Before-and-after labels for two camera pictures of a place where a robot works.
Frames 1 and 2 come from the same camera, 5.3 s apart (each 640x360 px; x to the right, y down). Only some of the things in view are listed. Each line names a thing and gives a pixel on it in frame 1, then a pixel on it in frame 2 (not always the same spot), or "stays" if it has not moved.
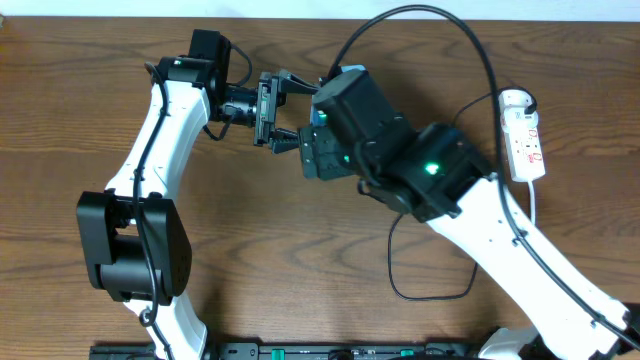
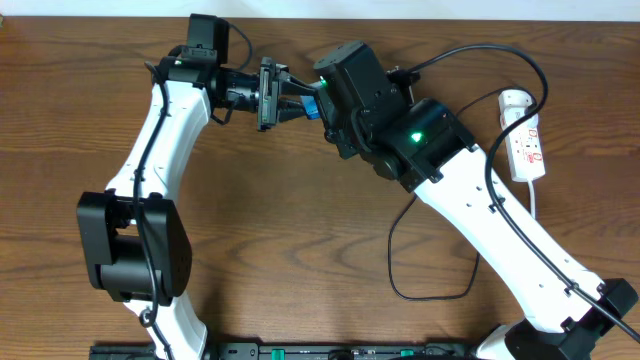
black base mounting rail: [289, 351] stays
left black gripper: [265, 109] to [267, 93]
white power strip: [522, 139] stays
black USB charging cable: [399, 295] stays
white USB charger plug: [512, 104] stays
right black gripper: [310, 151] to [326, 107]
